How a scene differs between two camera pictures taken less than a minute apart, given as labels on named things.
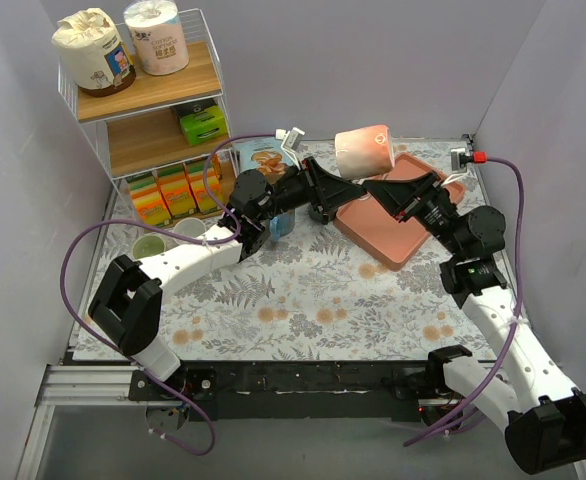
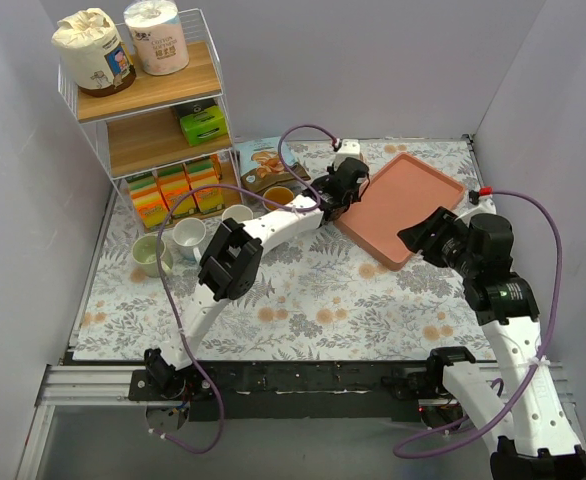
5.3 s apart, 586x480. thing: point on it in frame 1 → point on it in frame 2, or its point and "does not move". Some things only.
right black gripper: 420,197 → 434,235
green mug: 146,245 does not move
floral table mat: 310,298 does not move
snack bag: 265,154 does not move
